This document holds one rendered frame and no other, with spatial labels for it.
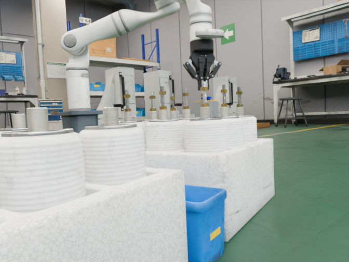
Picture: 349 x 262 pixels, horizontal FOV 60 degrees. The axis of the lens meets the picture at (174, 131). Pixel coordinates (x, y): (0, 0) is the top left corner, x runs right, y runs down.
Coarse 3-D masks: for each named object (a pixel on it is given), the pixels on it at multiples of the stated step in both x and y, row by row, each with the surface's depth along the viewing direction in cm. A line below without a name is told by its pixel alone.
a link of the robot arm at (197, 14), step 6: (186, 0) 95; (192, 0) 92; (198, 0) 92; (192, 6) 93; (198, 6) 92; (204, 6) 92; (192, 12) 94; (198, 12) 92; (204, 12) 92; (210, 12) 94; (192, 18) 94; (198, 18) 93; (204, 18) 93; (210, 18) 94
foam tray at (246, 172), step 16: (256, 144) 80; (272, 144) 93; (160, 160) 69; (176, 160) 67; (192, 160) 65; (208, 160) 63; (224, 160) 61; (240, 160) 69; (256, 160) 79; (272, 160) 93; (192, 176) 65; (208, 176) 63; (224, 176) 61; (240, 176) 69; (256, 176) 79; (272, 176) 93; (240, 192) 69; (256, 192) 79; (272, 192) 92; (240, 208) 69; (256, 208) 79; (224, 224) 62; (240, 224) 69; (224, 240) 62
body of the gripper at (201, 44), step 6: (192, 42) 94; (198, 42) 93; (204, 42) 93; (210, 42) 94; (192, 48) 94; (198, 48) 93; (204, 48) 93; (210, 48) 94; (192, 54) 94; (198, 54) 95; (204, 54) 96; (210, 54) 96; (192, 60) 95; (204, 60) 96; (210, 60) 96; (198, 66) 95; (204, 66) 96; (210, 66) 97
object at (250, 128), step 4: (252, 116) 89; (244, 120) 87; (248, 120) 87; (252, 120) 87; (244, 124) 87; (248, 124) 87; (252, 124) 88; (256, 124) 90; (244, 128) 87; (248, 128) 87; (252, 128) 88; (256, 128) 89; (244, 132) 87; (248, 132) 87; (252, 132) 88; (256, 132) 89; (244, 136) 87; (248, 136) 87; (252, 136) 88; (256, 136) 89; (244, 140) 87; (248, 140) 87; (252, 140) 88; (256, 140) 89
